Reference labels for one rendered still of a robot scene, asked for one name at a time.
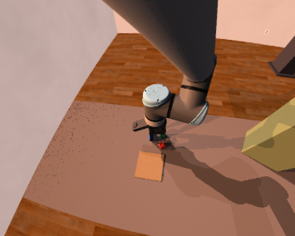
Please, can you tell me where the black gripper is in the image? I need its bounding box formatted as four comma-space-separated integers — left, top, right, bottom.
148, 118, 167, 142

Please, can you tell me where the red die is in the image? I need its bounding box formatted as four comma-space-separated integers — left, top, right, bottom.
159, 142, 165, 150

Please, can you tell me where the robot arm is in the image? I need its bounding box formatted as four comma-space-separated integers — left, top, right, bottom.
102, 0, 218, 131

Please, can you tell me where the orange flat mat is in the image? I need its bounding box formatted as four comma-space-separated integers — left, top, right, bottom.
135, 151, 164, 181

